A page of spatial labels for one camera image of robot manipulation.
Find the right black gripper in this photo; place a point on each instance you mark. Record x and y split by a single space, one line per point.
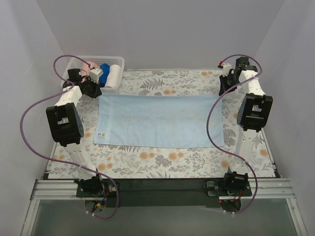
225 83

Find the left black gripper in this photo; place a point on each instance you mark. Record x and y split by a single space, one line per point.
94 89

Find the pink towel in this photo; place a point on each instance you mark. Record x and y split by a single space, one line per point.
86 68

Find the light blue towel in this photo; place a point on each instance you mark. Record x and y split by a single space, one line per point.
159 121

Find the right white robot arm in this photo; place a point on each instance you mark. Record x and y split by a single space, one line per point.
251 118

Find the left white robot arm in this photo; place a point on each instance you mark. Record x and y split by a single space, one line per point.
67 129

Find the white rolled towel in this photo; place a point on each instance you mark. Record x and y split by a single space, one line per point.
113 77

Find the blue rolled towel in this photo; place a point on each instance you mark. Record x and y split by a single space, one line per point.
103 78

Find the white plastic basket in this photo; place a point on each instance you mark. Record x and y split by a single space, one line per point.
110 60

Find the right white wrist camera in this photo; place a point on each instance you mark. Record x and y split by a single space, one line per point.
225 67

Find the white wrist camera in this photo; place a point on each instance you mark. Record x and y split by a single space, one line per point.
225 67
95 74

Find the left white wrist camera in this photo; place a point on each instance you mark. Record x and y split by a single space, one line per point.
95 74

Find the aluminium rail frame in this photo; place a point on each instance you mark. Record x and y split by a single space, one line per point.
268 188

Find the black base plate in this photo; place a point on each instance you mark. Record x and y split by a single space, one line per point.
168 192

